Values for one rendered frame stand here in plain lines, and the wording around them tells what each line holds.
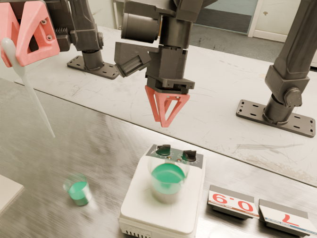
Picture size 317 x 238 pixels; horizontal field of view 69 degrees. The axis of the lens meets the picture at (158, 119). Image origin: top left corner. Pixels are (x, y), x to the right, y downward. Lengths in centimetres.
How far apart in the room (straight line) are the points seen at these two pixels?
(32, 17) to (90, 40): 45
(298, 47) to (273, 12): 271
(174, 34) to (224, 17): 291
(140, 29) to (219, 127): 34
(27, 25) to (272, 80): 50
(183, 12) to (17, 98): 58
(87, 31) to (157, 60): 37
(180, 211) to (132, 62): 26
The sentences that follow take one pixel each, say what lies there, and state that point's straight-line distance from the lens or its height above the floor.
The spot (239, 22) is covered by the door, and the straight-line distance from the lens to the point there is 332.
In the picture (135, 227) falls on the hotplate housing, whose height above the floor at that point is 96.
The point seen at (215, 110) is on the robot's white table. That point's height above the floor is 90.
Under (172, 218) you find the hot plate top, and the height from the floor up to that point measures 99.
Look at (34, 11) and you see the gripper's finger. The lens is 32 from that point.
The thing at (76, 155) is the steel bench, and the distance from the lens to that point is 59.
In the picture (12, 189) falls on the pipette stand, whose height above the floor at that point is 91.
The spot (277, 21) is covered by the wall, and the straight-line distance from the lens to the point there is 329.
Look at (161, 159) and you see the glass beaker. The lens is 38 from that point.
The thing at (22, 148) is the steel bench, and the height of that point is 90.
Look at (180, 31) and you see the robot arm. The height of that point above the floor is 117.
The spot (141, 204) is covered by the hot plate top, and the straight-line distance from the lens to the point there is 40.
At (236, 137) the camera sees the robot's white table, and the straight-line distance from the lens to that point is 62.
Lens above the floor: 135
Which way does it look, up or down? 45 degrees down
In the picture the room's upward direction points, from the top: straight up
